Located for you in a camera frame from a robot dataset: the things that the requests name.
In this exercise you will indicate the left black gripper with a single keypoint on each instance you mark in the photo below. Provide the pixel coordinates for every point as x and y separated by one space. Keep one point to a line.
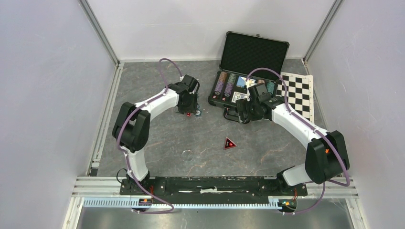
193 107

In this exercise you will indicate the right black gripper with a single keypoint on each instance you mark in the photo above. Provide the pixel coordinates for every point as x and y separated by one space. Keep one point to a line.
243 104

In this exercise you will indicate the purple chip stack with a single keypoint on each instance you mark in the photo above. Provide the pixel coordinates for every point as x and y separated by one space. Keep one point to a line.
218 88
228 89

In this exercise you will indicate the green blue chip stack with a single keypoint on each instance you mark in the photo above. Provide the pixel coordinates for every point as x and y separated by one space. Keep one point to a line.
270 87

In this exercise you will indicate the red triangular card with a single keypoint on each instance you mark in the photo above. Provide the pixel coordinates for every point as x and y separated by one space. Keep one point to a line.
229 144

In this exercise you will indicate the brown chip stack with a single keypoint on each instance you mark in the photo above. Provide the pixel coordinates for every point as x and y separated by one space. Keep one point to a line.
222 77

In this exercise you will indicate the black poker set case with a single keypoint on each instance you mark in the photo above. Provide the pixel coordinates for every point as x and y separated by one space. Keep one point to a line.
251 57

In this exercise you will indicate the clear round lid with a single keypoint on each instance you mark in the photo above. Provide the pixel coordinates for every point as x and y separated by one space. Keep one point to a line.
187 155

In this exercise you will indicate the blue card deck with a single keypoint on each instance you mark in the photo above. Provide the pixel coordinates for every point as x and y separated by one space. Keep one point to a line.
242 82
237 96

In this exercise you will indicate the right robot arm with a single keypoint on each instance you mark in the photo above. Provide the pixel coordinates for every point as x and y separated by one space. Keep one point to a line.
326 152

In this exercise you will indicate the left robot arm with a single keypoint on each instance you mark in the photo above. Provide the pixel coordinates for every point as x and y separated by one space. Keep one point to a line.
131 128

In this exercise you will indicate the teal loose chip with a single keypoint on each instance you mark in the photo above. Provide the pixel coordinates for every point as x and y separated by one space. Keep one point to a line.
198 113

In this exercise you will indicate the blue card deck in case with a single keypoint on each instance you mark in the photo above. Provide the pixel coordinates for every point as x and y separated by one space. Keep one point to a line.
237 96

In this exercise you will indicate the black white checkered board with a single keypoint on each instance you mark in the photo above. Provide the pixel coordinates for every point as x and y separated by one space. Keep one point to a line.
300 93

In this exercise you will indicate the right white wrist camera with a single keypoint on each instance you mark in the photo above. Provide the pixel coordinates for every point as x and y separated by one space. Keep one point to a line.
250 82

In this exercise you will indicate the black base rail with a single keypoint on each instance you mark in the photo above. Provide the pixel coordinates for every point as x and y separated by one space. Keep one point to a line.
210 190

